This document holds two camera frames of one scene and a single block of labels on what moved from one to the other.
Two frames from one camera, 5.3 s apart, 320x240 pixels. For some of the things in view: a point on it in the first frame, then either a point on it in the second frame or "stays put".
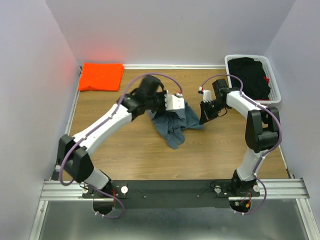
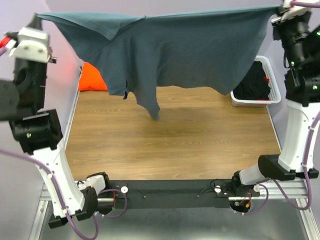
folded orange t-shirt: [100, 76] stays put
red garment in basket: [267, 80] stays put
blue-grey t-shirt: [173, 123] -> [139, 55]
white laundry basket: [274, 92] stays put
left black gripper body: [158, 104] -> [34, 75]
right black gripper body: [211, 108] -> [292, 32]
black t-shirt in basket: [252, 73] stays put
